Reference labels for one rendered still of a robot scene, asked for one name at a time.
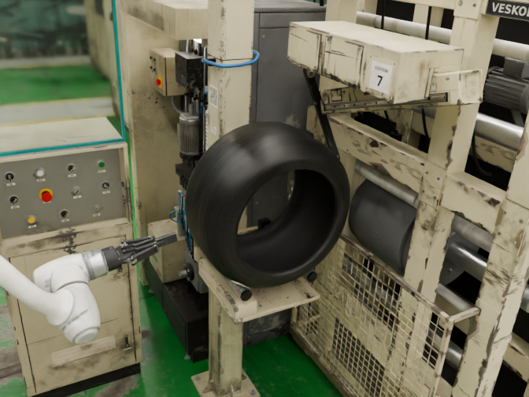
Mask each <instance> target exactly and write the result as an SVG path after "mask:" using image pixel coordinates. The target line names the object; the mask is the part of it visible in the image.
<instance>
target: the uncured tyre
mask: <svg viewBox="0 0 529 397"><path fill-rule="evenodd" d="M292 170H294V186H293V191H292V193H291V196H290V199H289V201H288V203H287V205H286V206H285V208H284V209H283V211H282V212H281V214H280V215H279V216H278V217H277V218H276V219H275V220H274V221H273V222H271V223H270V224H268V225H267V226H265V227H264V228H262V229H260V230H258V231H256V232H252V233H249V234H245V235H238V227H239V222H240V219H241V216H242V213H243V211H244V209H245V208H246V205H247V204H248V202H249V201H250V200H251V198H252V197H253V195H254V194H255V193H256V192H257V191H258V190H259V189H260V188H261V187H262V186H263V185H264V184H266V183H267V182H269V181H270V180H271V179H273V178H274V177H276V176H278V175H280V174H282V173H285V172H289V171H292ZM349 207H350V182H349V179H348V176H347V173H346V170H345V168H344V166H343V165H342V163H341V162H340V160H339V159H338V157H337V156H336V155H335V153H334V152H333V151H332V150H331V149H330V148H329V147H327V146H326V145H324V144H323V143H321V142H320V141H318V140H316V139H314V138H313V137H311V136H309V135H307V134H305V133H304V132H302V131H300V130H299V129H297V128H295V127H293V126H291V125H288V124H284V123H279V122H271V121H261V122H254V123H250V124H245V125H243V126H240V127H238V128H235V129H233V130H231V131H230V132H228V133H227V134H225V135H223V136H222V137H220V138H219V139H218V140H217V141H216V142H215V143H214V144H213V145H212V146H210V148H209V149H208V150H207V151H206V152H205V153H204V154H203V155H202V157H201V158H200V159H199V161H198V163H197V165H196V166H195V167H194V170H193V172H192V173H191V177H190V179H189V182H188V185H187V190H186V195H185V214H186V219H187V226H188V228H189V231H190V233H191V236H192V238H193V239H194V241H195V242H196V244H197V245H198V246H199V247H200V249H201V250H202V252H203V253H204V254H205V256H206V257H207V258H208V259H209V260H210V261H211V263H212V264H213V266H214V267H215V268H216V269H217V270H218V271H219V272H220V273H221V274H222V275H223V276H225V277H227V278H228V279H229V280H233V281H235V282H238V283H240V284H243V285H245V286H247V287H248V288H272V287H276V286H280V285H282V284H286V283H288V282H291V281H292V280H296V279H298V278H299V277H301V276H304V275H305V274H306V273H308V272H309V271H311V270H312V269H314V268H315V267H316V266H317V265H319V264H320V263H321V262H322V261H323V260H324V259H325V258H326V256H327V255H328V254H329V253H330V251H331V250H332V248H333V247H334V245H335V244H336V243H337V241H338V239H339V237H340V235H341V234H342V230H343V229H344V226H345V223H346V218H347V215H348V212H349Z"/></svg>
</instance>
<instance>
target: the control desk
mask: <svg viewBox="0 0 529 397"><path fill-rule="evenodd" d="M132 221H133V217H132V207H131V186H130V176H129V164H128V145H127V143H126V142H125V141H123V142H116V143H104V144H98V145H90V146H84V147H71V148H65V149H58V150H45V151H39V152H32V153H25V154H13V155H6V156H0V255H1V256H2V257H3V258H4V259H5V260H6V261H8V262H9V263H10V264H11V265H13V266H14V267H15V268H16V269H17V270H18V271H20V272H21V273H22V274H23V275H24V276H26V277H27V278H28V279H29V280H30V281H31V282H32V283H33V281H32V275H33V272H34V270H35V269H37V268H38V267H40V266H41V265H44V264H46V263H47V262H50V261H53V260H54V259H57V258H61V257H64V256H66V255H70V254H81V253H83V252H87V251H89V250H93V249H96V248H99V249H100V251H102V249H103V248H106V247H110V246H114V248H116V247H118V246H120V245H121V241H122V240H130V239H134V230H133V222H132ZM88 283H89V287H90V290H91V291H92V293H93V295H94V297H95V300H96V302H97V304H98V309H99V313H100V318H101V325H100V329H99V331H98V334H97V335H96V337H95V338H93V339H92V340H91V341H89V342H87V343H82V344H78V343H72V342H71V341H69V340H68V339H67V338H66V337H65V335H64V333H63V332H61V331H60V330H59V329H58V328H56V327H55V326H54V325H52V324H50V323H49V321H48V320H47V318H46V315H44V314H41V313H39V312H37V311H35V310H33V309H32V308H30V307H28V306H26V305H25V304H23V303H22V302H21V301H20V300H18V299H17V298H15V297H14V296H13V295H11V294H10V293H9V292H8V291H7V290H5V294H6V300H7V304H8V308H9V315H10V319H11V323H12V326H13V334H14V341H15V345H16V347H17V352H18V356H19V360H20V367H21V371H22V375H23V379H24V383H25V387H26V391H27V395H28V397H30V396H31V397H67V396H70V395H74V394H76V393H80V392H82V391H86V390H89V389H92V388H96V387H98V386H102V385H104V384H108V383H111V382H114V381H116V380H121V379H124V378H126V377H130V376H133V375H135V374H138V373H141V365H140V362H143V356H142V335H141V325H140V314H139V293H138V283H137V272H136V265H131V263H129V262H128V263H126V264H121V265H120V268H119V269H115V270H113V271H110V272H109V270H107V275H105V276H101V277H99V278H97V279H94V280H90V281H88Z"/></svg>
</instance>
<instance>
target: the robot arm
mask: <svg viewBox="0 0 529 397"><path fill-rule="evenodd" d="M177 241H178V240H177V236H176V233H175V232H172V233H169V234H167V235H164V236H160V237H157V238H154V236H152V238H151V236H146V237H142V238H138V239H130V240H122V241H121V245H120V246H118V247H116V248H114V246H110V247H106V248H103V249H102V251H100V249H99V248H96V249H93V250H89V251H87V252H83V253H81V254H70V255H66V256H64V257H61V258H57V259H54V260H53V261H50V262H47V263H46V264H44V265H41V266H40V267H38V268H37V269H35V270H34V272H33V275H32V281H33V283H32V282H31V281H30V280H29V279H28V278H27V277H26V276H24V275H23V274H22V273H21V272H20V271H18V270H17V269H16V268H15V267H14V266H13V265H11V264H10V263H9V262H8V261H6V260H5V259H4V258H3V257H2V256H1V255H0V286H1V287H2V288H4V289H5V290H7V291H8V292H9V293H10V294H11V295H13V296H14V297H15V298H17V299H18V300H20V301H21V302H22V303H23V304H25V305H26V306H28V307H30V308H32V309H33V310H35V311H37V312H39V313H41V314H44V315H46V318H47V320H48V321H49V323H50V324H52V325H54V326H55V327H56V328H58V329H59V330H60V331H61V332H63V333H64V335H65V337H66V338H67V339H68V340H69V341H71V342H72V343H78V344H82V343H87V342H89V341H91V340H92V339H93V338H95V337H96V335H97V334H98V331H99V329H100V325H101V318H100V313H99V309H98V304H97V302H96V300H95V297H94V295H93V293H92V291H91V290H90V287H89V283H88V281H90V280H94V279H97V278H99V277H101V276H105V275H107V270H109V272H110V271H113V270H115V269H119V268H120V265H121V264H126V263H128V262H129V263H131V265H136V264H137V263H138V262H140V261H142V260H143V259H145V258H148V257H149V256H151V255H153V254H156V253H157V252H158V251H159V249H158V248H159V247H163V246H165V245H168V244H170V243H174V242H177Z"/></svg>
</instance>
